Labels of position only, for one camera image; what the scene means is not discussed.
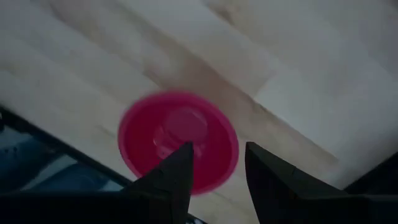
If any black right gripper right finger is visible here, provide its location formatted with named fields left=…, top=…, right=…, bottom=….
left=244, top=141, right=354, bottom=224

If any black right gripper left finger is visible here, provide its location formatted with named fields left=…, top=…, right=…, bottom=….
left=126, top=141, right=195, bottom=224

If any red pink plastic bowl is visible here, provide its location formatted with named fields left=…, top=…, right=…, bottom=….
left=117, top=90, right=240, bottom=196

